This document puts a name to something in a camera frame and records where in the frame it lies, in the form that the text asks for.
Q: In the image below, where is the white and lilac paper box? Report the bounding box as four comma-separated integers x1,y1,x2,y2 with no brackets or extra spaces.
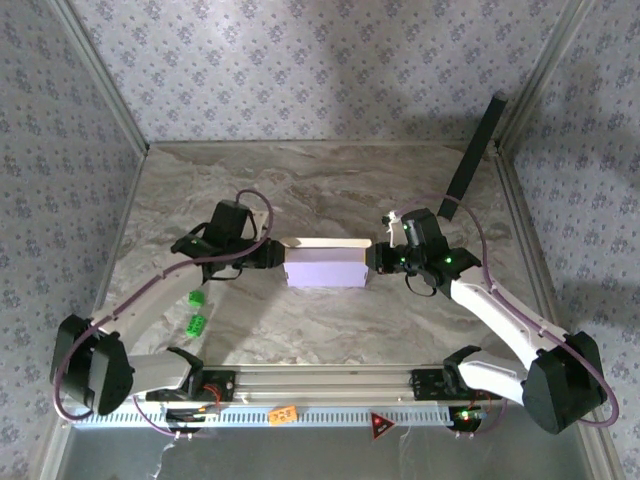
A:
281,236,373,290

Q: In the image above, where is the long black bar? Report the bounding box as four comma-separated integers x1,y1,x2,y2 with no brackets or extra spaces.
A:
436,91,509,221

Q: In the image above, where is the orange label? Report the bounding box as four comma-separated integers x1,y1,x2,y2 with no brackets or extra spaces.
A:
268,405,299,427

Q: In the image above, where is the red triangle sticker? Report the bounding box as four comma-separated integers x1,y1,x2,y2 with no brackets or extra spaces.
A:
369,410,396,444

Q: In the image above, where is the black controller board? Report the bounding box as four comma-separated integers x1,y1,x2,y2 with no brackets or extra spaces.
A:
447,405,489,435

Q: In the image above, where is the grey metal panel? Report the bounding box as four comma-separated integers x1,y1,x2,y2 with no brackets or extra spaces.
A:
64,427,599,480

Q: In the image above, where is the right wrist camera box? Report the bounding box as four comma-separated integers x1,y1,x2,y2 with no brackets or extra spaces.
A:
381,209,405,247

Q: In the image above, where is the aluminium table edge rail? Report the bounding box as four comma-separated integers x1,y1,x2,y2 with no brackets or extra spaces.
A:
79,147,151,366
494,147,584,364

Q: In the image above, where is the wide aluminium base rail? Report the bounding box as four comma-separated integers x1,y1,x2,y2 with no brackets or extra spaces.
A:
53,363,599,407

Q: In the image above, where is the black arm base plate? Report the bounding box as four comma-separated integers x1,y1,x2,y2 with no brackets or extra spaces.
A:
410,368,503,401
189,369,237,404

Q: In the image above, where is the slotted cable duct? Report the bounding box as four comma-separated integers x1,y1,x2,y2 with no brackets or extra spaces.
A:
72,407,451,429

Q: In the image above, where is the aluminium frame post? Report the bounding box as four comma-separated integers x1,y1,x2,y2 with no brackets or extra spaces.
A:
49,0,151,154
494,0,597,151

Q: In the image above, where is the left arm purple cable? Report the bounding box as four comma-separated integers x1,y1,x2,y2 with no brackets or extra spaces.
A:
52,188,275,441

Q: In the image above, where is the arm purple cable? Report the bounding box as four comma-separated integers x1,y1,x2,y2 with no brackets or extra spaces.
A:
392,192,621,441
52,188,275,441

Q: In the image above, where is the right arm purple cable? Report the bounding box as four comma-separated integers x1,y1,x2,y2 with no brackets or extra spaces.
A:
392,192,621,441

